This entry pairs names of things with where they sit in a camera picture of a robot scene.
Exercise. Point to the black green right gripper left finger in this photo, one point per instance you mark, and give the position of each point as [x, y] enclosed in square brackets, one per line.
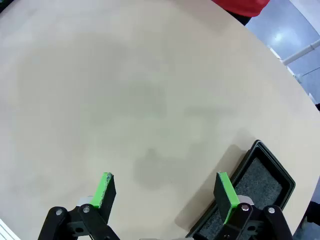
[103, 197]

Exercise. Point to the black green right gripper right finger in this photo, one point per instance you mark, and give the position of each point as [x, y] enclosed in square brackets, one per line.
[225, 192]

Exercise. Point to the dark grey foam pad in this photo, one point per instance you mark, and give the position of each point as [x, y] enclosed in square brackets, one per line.
[260, 180]

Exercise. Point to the black rectangular plastic tray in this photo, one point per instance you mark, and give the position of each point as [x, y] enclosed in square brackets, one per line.
[282, 175]

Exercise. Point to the person in red jacket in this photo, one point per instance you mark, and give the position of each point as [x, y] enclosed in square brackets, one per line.
[240, 6]

